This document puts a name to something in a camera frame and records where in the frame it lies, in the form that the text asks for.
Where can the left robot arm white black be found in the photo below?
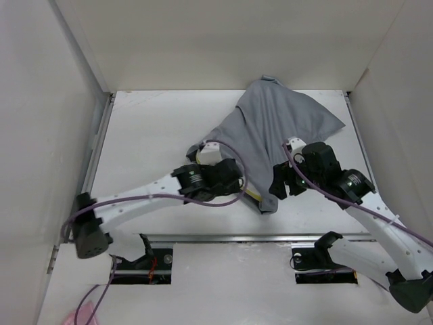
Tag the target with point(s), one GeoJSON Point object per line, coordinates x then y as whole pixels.
{"type": "Point", "coordinates": [95, 222]}

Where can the grey pillowcase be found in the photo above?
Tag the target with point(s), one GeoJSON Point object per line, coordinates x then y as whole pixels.
{"type": "Point", "coordinates": [267, 114]}

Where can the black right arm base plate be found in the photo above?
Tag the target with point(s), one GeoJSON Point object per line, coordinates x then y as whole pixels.
{"type": "Point", "coordinates": [311, 269]}

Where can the white pillow yellow edge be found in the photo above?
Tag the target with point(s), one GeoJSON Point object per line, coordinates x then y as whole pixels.
{"type": "Point", "coordinates": [252, 195]}

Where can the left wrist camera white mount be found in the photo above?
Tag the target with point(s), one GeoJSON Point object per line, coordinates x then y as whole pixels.
{"type": "Point", "coordinates": [210, 148]}

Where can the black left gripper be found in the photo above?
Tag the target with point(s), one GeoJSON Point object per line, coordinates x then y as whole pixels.
{"type": "Point", "coordinates": [231, 190]}

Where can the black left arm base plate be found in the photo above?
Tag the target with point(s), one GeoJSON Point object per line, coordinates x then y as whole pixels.
{"type": "Point", "coordinates": [155, 269]}

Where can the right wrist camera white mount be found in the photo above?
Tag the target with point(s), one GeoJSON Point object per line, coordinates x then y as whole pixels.
{"type": "Point", "coordinates": [295, 145]}

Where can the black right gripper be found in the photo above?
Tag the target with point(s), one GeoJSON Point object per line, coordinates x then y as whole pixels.
{"type": "Point", "coordinates": [283, 172]}

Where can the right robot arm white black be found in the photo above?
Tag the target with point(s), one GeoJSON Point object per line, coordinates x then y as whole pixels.
{"type": "Point", "coordinates": [406, 273]}

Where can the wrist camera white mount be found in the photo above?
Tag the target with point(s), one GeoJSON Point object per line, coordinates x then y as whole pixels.
{"type": "Point", "coordinates": [295, 145]}
{"type": "Point", "coordinates": [210, 148]}

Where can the aluminium rail front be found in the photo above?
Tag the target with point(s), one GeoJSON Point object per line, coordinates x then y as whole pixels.
{"type": "Point", "coordinates": [209, 238]}

